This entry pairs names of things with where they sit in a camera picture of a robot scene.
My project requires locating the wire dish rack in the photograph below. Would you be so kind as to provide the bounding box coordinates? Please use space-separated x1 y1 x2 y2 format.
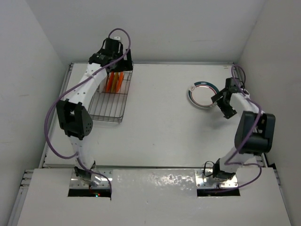
88 71 133 123

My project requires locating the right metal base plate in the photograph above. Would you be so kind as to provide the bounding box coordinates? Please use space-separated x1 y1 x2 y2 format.
195 169 238 190

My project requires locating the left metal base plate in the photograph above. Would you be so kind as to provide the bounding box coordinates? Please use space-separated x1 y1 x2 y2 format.
69 170 110 189

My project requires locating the orange plate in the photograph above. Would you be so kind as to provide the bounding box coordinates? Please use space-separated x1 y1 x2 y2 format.
116 72 124 93
105 72 114 93

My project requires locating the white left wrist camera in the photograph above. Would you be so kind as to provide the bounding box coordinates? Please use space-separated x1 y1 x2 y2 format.
112 36 121 41

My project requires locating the yellow plate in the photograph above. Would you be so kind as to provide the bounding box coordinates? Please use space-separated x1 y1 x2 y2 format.
111 73 119 93

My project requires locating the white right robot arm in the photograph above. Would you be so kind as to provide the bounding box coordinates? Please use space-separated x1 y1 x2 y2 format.
211 78 276 182

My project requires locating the white foam cover board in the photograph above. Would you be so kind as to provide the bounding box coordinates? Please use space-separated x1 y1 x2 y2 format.
18 168 290 226

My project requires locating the white plate teal rim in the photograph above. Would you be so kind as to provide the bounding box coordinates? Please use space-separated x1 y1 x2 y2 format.
187 81 219 109

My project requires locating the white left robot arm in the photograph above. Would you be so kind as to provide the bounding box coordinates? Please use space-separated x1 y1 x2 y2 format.
56 37 133 185

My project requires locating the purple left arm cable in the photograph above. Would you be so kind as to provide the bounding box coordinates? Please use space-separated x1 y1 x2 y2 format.
44 28 132 196

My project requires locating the metal base plate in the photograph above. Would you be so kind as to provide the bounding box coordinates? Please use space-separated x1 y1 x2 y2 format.
195 169 238 190
69 170 110 189

